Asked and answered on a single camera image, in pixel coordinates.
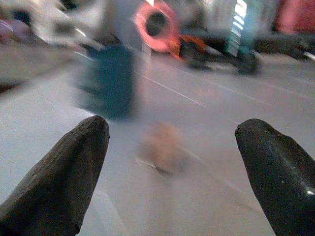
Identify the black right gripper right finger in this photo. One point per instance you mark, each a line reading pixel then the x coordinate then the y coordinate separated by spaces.
pixel 280 177

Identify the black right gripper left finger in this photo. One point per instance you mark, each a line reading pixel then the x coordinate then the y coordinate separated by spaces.
pixel 56 177

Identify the dark teal bin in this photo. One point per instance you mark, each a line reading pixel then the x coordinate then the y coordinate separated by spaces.
pixel 108 81

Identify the small brown round object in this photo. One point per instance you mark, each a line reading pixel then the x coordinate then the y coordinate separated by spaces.
pixel 163 147

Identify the teal and white upright object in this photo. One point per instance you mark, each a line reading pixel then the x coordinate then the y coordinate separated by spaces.
pixel 242 37

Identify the orange and black object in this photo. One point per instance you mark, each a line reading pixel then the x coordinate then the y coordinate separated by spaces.
pixel 192 49

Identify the red furniture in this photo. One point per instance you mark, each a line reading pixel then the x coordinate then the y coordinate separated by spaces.
pixel 295 16

